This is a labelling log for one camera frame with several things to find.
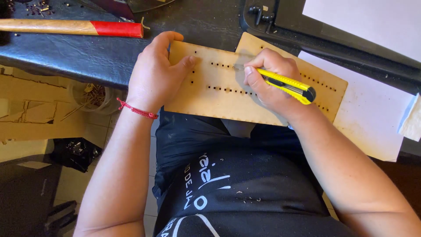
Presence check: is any black case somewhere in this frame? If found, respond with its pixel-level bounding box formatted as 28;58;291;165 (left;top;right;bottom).
0;154;79;237

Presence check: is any person's right hand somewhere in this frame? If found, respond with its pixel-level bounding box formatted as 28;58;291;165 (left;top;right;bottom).
243;48;318;124

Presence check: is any dark red object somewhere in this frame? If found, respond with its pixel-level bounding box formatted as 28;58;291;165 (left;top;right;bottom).
88;0;136;21

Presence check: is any black paper cutter machine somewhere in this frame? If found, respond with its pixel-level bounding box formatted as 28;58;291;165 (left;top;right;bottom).
239;0;421;97

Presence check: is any plastic cup of wood scraps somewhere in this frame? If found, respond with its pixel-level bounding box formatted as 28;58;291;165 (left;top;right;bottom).
67;82;115;115

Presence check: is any wooden panel with square holes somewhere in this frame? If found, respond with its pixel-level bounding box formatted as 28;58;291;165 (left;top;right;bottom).
164;40;291;127
235;32;349;124

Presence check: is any wooden hammer handle red end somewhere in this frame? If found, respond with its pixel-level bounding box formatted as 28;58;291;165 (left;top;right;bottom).
0;18;144;39

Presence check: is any person's left hand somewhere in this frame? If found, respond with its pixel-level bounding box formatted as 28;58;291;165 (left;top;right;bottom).
126;31;198;114

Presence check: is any black plastic bag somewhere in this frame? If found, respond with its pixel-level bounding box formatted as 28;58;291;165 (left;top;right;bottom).
52;138;103;174

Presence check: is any yellow utility knife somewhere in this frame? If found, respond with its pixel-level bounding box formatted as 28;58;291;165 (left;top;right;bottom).
233;64;317;105

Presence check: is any cut brown cardboard sheet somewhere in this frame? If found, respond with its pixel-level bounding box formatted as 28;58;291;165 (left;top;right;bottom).
0;65;87;146

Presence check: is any pile of small wood bits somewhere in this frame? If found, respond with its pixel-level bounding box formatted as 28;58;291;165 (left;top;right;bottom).
24;0;71;18

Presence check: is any black printed apron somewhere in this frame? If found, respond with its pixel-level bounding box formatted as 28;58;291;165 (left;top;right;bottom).
152;108;360;237

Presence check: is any red string bracelet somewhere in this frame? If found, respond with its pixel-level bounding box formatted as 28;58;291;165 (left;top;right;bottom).
116;97;159;120

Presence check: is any large white paper sheet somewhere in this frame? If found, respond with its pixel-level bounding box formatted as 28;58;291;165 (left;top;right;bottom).
297;50;416;162

